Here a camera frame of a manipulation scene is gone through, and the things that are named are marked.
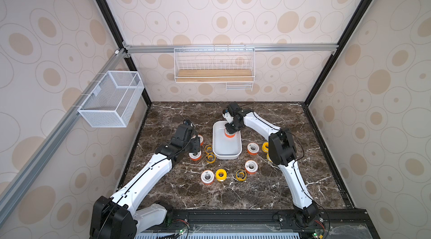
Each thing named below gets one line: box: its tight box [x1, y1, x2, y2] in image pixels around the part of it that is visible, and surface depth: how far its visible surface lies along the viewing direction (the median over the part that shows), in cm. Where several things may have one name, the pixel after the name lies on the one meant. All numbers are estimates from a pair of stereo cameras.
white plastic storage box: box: [212, 120, 243, 160], surface depth 99 cm
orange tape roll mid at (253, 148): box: [246, 142, 260, 156], surface depth 96 cm
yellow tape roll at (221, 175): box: [214, 168, 228, 182], surface depth 87 cm
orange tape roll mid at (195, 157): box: [188, 150, 203, 162], surface depth 94 cm
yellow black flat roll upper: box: [204, 144, 213, 154], surface depth 97 cm
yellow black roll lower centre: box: [235, 169, 247, 182], surface depth 87 cm
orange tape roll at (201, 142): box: [197, 134, 205, 147], surface depth 101 cm
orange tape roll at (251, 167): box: [244, 159, 259, 176], surface depth 89 cm
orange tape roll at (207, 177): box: [200, 169, 215, 186], surface depth 87 cm
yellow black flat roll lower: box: [205, 152, 217, 164], surface depth 94 cm
